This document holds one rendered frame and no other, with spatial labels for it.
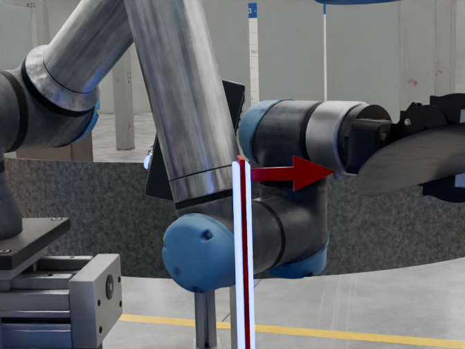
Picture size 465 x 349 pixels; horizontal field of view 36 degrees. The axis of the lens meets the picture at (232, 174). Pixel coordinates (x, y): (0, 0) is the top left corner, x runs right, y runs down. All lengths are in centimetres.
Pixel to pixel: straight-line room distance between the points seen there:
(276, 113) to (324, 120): 7
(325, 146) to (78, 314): 41
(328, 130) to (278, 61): 609
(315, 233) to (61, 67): 42
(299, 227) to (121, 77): 1119
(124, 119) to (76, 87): 1091
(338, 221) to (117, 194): 75
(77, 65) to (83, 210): 164
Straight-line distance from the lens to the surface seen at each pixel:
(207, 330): 107
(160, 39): 70
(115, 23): 95
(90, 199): 257
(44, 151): 741
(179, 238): 68
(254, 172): 48
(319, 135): 73
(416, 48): 490
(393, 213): 255
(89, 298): 94
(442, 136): 43
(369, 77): 665
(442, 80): 1070
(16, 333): 99
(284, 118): 77
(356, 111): 72
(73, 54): 99
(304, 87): 675
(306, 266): 80
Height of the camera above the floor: 125
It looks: 8 degrees down
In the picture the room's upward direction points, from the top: 2 degrees counter-clockwise
